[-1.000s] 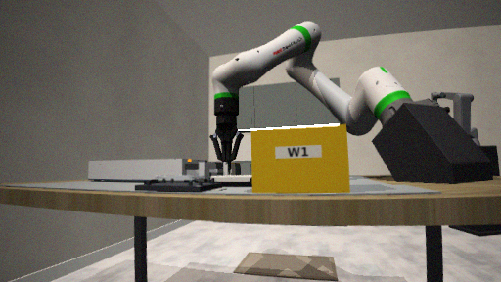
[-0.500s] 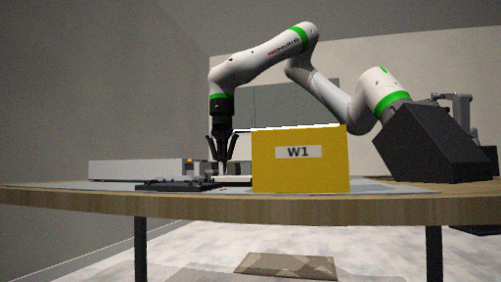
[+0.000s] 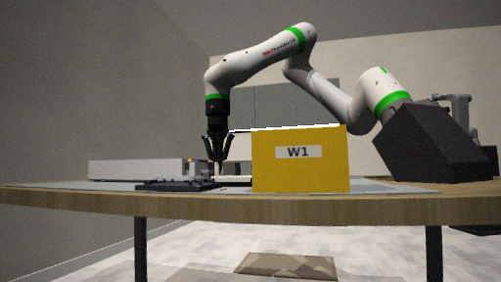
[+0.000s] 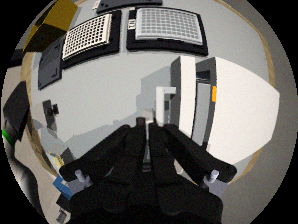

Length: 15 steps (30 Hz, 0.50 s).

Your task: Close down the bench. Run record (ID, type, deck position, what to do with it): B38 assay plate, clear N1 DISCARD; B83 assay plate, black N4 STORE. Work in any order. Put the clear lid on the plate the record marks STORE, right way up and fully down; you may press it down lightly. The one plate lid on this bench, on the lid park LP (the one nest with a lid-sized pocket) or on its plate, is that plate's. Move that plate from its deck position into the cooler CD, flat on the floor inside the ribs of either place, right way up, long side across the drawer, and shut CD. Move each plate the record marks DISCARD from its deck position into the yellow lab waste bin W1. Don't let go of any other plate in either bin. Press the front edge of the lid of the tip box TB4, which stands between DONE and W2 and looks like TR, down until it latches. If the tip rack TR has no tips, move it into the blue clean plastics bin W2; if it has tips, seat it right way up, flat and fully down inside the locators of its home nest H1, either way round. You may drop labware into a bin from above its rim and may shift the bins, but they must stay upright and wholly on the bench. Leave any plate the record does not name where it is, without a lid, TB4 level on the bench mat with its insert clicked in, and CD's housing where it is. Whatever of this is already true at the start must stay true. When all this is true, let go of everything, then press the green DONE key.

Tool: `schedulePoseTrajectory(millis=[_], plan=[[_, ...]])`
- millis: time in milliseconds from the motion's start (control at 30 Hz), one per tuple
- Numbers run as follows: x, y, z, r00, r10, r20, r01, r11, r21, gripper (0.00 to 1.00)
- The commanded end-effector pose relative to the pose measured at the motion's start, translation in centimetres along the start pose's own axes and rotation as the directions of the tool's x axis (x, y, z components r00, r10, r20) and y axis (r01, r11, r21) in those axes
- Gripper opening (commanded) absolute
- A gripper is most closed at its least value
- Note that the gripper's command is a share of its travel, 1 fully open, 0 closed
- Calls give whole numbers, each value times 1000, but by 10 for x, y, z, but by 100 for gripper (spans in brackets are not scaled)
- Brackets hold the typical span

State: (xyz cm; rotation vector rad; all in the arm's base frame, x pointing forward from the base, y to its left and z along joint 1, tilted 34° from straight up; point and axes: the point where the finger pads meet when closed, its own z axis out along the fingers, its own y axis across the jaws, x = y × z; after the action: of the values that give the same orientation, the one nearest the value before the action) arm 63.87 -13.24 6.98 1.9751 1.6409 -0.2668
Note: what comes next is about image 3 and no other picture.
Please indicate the yellow bin labelled w1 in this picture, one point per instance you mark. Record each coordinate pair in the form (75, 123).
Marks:
(307, 159)

